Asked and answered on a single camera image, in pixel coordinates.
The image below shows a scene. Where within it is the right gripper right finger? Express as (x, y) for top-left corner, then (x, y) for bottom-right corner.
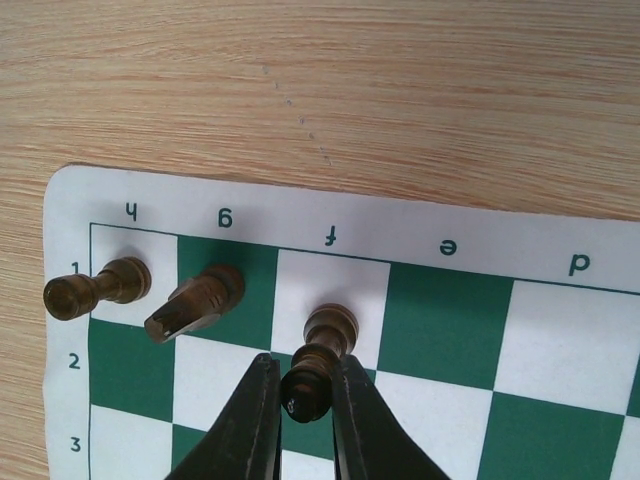
(331, 355), (448, 479)

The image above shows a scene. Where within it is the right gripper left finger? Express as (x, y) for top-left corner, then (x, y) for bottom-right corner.
(168, 353), (282, 480)

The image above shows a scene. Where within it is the dark brown chess piece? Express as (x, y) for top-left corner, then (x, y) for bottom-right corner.
(43, 256), (152, 321)
(281, 303), (359, 423)

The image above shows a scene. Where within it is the dark brown knight piece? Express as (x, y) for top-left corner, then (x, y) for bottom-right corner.
(144, 264), (245, 344)

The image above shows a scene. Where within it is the green white chess board mat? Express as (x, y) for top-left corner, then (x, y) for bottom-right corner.
(43, 166), (639, 479)

